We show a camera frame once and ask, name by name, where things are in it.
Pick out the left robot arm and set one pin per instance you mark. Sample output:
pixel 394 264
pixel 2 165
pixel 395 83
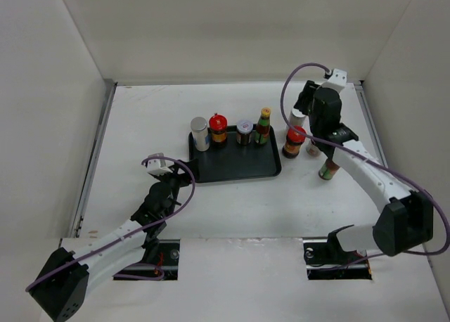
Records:
pixel 68 276

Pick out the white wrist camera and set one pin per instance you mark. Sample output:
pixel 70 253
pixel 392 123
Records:
pixel 336 80
pixel 155 165

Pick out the red lid sauce jar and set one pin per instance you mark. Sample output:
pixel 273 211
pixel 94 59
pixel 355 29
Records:
pixel 293 142
pixel 218 130

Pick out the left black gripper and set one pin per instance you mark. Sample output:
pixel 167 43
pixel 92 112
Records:
pixel 184 178

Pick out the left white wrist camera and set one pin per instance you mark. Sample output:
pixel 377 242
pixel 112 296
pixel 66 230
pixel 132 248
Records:
pixel 155 165

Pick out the small white lid jar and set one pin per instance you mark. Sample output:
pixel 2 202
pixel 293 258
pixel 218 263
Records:
pixel 244 132
pixel 312 149

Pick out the black plastic tray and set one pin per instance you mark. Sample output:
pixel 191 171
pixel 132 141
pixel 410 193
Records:
pixel 234 161

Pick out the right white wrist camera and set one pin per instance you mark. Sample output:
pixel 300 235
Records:
pixel 336 80

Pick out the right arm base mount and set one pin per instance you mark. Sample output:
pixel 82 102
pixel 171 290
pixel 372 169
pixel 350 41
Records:
pixel 326 260

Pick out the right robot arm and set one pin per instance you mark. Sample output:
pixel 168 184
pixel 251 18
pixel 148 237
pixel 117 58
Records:
pixel 406 216

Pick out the yellow cap sauce bottle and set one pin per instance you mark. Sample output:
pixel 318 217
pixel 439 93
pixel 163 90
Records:
pixel 328 170
pixel 263 127

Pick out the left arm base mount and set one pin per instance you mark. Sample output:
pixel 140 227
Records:
pixel 159 263

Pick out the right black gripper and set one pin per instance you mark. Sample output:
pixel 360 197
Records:
pixel 306 95

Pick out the white bead jar silver lid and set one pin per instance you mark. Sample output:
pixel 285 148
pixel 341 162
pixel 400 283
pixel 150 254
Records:
pixel 200 134

